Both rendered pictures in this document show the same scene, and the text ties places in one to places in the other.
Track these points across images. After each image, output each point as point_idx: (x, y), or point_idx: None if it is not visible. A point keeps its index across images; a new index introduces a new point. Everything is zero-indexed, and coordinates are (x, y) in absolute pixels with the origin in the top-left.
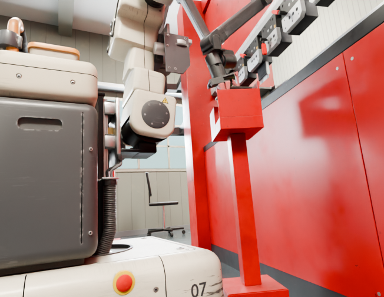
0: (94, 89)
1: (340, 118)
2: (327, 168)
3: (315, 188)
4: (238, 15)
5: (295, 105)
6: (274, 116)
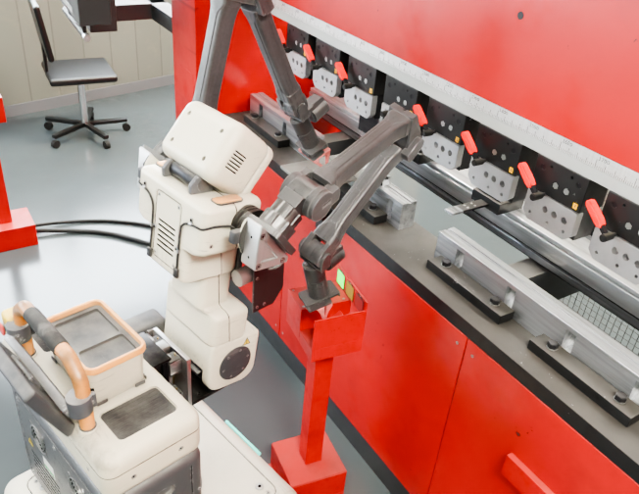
0: (199, 437)
1: (441, 378)
2: (414, 394)
3: (396, 392)
4: (363, 199)
5: (403, 305)
6: (371, 274)
